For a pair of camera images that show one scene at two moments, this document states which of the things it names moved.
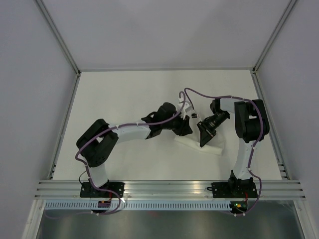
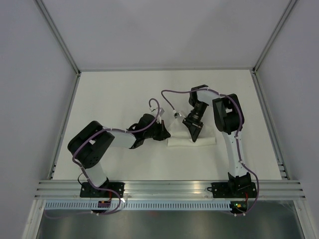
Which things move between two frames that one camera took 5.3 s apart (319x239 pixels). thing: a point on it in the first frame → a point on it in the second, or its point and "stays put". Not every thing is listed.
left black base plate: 87,190 stays put
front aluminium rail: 54,189 stays put
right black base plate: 233,189 stays put
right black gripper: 206,134 → 194,127
